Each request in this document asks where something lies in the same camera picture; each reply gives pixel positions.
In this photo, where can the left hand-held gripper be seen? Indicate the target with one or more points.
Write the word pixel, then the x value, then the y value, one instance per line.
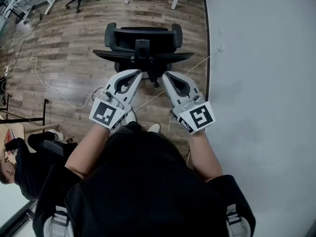
pixel 107 113

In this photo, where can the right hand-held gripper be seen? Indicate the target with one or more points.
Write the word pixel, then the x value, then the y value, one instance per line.
pixel 197 117

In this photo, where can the black office chair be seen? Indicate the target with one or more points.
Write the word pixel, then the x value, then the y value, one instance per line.
pixel 160 37

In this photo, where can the person's left forearm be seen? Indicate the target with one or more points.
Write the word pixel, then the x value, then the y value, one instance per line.
pixel 86 147

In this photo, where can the person's right forearm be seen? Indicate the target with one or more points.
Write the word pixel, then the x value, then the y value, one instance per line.
pixel 203 154

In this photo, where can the person's left white shoe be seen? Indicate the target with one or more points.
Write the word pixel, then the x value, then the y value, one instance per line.
pixel 130 117

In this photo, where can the person's white shoe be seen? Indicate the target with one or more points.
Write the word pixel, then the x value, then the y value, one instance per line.
pixel 130 117
pixel 154 128

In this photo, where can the person's right white shoe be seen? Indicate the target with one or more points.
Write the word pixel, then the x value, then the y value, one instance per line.
pixel 154 128

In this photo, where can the person's black clothing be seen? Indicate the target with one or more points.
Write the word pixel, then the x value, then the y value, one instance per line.
pixel 148 194

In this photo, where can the wooden table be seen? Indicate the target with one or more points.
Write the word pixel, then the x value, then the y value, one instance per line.
pixel 18 128

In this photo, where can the white power strip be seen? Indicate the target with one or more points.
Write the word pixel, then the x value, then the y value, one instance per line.
pixel 6 71

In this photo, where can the black round object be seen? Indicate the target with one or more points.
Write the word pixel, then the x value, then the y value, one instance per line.
pixel 2 88

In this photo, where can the red book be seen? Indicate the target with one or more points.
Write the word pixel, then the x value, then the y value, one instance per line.
pixel 10 134

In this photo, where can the white wall socket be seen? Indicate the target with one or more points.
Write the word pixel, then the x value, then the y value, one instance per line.
pixel 221 49

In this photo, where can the black metal stand frame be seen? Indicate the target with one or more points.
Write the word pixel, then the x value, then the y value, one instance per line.
pixel 24 119

